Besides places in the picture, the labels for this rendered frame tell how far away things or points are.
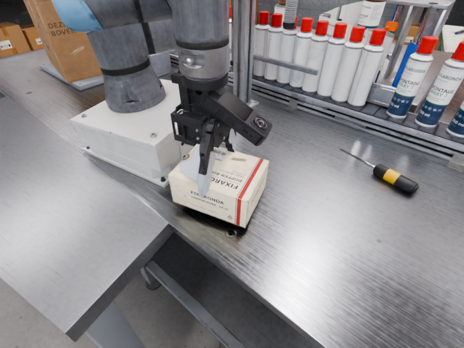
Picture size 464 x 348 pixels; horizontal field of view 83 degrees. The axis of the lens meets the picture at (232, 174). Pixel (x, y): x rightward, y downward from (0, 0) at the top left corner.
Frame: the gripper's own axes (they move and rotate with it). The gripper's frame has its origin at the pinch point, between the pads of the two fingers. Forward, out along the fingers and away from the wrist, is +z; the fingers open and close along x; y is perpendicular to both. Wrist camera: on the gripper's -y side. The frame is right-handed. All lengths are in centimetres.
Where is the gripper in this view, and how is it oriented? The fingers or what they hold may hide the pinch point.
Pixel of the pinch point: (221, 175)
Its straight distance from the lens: 52.7
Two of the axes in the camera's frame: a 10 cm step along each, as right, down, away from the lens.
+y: -9.2, -2.6, 3.0
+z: 0.0, 7.5, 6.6
